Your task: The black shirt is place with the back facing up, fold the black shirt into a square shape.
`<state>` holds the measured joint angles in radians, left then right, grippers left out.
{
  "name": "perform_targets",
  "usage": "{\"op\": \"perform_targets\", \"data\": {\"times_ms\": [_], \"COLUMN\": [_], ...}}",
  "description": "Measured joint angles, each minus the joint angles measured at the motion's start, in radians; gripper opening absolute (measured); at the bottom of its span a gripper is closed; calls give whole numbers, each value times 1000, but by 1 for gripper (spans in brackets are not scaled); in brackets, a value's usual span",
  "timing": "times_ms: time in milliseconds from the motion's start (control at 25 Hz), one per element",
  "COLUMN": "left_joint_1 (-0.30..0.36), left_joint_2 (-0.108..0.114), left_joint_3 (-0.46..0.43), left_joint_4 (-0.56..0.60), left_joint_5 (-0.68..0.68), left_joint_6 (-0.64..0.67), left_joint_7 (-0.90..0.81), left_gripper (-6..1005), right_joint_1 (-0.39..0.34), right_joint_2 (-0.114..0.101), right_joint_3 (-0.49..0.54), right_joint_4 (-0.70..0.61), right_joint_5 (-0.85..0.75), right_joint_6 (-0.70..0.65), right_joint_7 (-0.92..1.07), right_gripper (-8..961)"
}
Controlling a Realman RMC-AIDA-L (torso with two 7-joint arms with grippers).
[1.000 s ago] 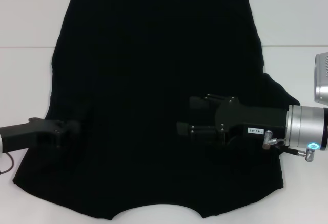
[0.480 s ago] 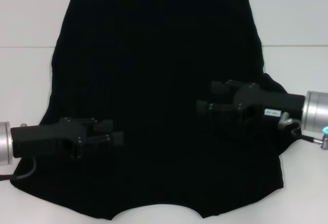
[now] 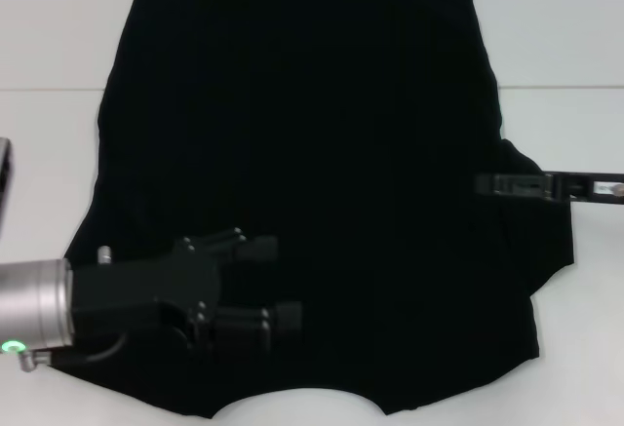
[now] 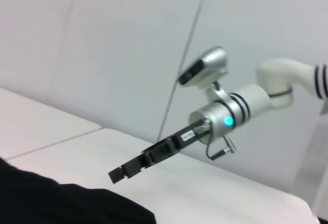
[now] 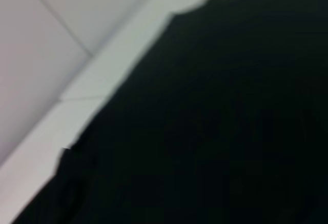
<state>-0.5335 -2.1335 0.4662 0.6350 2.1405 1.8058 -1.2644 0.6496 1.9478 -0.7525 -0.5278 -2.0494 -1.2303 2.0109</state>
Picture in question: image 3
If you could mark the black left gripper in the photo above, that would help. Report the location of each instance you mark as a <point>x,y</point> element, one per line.
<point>146,284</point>

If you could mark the black t-shirt with white print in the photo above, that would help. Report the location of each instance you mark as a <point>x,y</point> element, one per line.
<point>292,104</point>

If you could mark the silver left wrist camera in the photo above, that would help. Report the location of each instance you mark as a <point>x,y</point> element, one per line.
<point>5,177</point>

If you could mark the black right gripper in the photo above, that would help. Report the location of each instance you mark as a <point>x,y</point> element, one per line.
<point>585,187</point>

